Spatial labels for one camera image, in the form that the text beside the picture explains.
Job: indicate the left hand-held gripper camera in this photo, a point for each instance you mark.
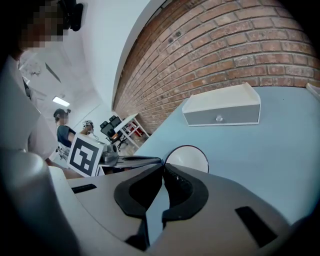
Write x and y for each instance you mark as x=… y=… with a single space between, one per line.
x=110 y=152

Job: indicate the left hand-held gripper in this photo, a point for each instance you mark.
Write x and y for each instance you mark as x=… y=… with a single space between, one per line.
x=85 y=155

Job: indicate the black head-worn camera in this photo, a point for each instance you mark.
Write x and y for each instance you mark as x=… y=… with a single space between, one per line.
x=75 y=17

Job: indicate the person's left forearm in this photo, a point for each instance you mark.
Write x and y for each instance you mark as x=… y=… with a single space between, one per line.
x=72 y=173

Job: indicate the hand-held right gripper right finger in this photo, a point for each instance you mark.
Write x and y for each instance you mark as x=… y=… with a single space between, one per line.
x=225 y=200

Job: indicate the person's white T-shirt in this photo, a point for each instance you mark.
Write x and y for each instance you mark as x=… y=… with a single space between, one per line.
x=17 y=120

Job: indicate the person's head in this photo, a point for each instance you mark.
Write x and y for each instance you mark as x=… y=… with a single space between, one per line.
x=42 y=25

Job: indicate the white drawer box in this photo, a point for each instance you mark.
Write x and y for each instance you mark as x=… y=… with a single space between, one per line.
x=220 y=100

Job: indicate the blue mug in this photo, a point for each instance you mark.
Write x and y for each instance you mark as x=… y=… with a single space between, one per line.
x=186 y=160

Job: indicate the person's left hand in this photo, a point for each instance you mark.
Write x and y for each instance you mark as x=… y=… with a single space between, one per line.
x=112 y=171

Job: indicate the black office chair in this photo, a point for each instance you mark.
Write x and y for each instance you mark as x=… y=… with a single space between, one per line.
x=116 y=120
x=106 y=126

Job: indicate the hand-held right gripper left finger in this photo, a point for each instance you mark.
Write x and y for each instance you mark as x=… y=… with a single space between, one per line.
x=100 y=197

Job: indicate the ceiling light strip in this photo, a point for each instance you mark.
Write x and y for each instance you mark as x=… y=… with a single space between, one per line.
x=61 y=101

